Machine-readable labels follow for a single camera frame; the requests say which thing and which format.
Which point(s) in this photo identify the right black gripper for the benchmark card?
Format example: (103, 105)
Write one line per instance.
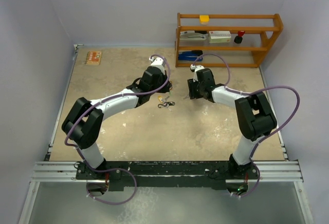
(192, 84)

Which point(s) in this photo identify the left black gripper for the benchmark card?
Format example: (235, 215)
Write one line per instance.
(165, 88)

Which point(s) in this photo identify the yellow tagged key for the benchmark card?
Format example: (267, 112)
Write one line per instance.
(163, 99)

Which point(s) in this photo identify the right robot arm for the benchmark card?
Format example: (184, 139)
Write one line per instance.
(255, 117)

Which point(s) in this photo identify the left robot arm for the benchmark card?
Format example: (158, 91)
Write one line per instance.
(83, 122)

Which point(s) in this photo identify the blue black stapler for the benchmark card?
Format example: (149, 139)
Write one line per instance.
(189, 55)

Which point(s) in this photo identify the white red box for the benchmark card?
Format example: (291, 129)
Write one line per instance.
(219, 36)

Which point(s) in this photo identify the white grey stapler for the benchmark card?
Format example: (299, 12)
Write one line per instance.
(192, 35)

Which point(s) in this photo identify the red black stamp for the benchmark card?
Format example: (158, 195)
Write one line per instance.
(239, 37)

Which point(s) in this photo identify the orange spiral notepad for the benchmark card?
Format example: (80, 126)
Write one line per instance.
(93, 58)

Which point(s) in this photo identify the wooden shelf rack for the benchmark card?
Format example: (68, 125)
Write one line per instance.
(248, 35)

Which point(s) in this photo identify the yellow lidded container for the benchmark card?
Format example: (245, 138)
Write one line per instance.
(204, 19)

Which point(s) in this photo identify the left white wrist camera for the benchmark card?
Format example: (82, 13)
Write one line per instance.
(157, 62)

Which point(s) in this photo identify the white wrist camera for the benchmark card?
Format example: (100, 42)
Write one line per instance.
(195, 68)
(157, 62)

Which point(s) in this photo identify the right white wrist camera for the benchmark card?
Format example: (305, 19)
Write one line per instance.
(195, 68)

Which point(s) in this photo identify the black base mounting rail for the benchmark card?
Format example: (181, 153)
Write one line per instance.
(217, 175)

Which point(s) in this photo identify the aluminium frame rail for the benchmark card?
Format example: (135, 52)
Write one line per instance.
(54, 171)

